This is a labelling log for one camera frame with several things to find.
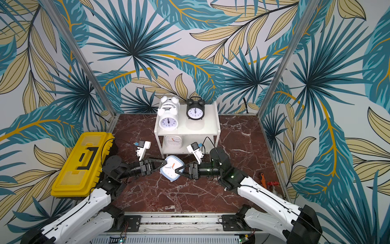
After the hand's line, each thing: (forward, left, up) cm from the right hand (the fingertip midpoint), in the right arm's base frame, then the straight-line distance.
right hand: (177, 171), depth 64 cm
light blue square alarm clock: (+3, +2, +2) cm, 4 cm away
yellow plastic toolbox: (+4, +47, -8) cm, 48 cm away
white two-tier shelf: (+18, -2, +7) cm, 19 cm away
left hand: (+2, +5, +1) cm, 5 cm away
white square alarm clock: (+19, +4, -5) cm, 20 cm away
